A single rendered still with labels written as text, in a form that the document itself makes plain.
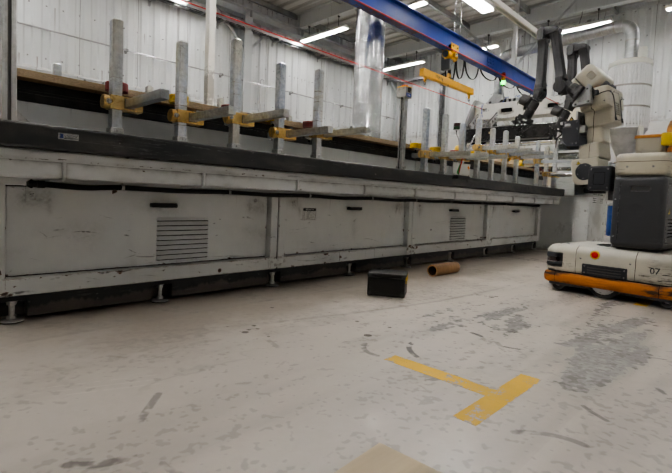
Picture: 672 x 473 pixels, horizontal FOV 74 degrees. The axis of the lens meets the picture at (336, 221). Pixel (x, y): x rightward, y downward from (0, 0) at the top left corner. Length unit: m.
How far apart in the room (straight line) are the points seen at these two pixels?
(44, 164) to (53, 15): 7.84
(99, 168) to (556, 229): 4.97
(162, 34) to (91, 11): 1.30
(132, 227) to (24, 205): 0.40
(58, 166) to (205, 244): 0.79
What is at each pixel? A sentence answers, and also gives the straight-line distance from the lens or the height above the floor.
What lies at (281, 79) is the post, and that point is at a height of 1.05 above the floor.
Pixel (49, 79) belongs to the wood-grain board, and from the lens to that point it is 1.96.
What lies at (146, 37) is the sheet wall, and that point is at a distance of 10.04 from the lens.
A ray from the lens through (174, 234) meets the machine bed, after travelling 2.19.
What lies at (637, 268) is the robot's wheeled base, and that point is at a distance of 2.88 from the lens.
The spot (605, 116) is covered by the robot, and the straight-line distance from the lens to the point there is 3.21.
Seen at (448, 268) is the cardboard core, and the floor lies 0.05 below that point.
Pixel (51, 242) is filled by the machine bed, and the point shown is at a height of 0.29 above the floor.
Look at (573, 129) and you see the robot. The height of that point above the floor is 0.99.
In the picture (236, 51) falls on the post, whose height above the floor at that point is 1.12.
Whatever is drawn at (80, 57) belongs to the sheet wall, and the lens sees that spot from 9.53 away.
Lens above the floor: 0.51
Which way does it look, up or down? 3 degrees down
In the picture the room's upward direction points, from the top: 2 degrees clockwise
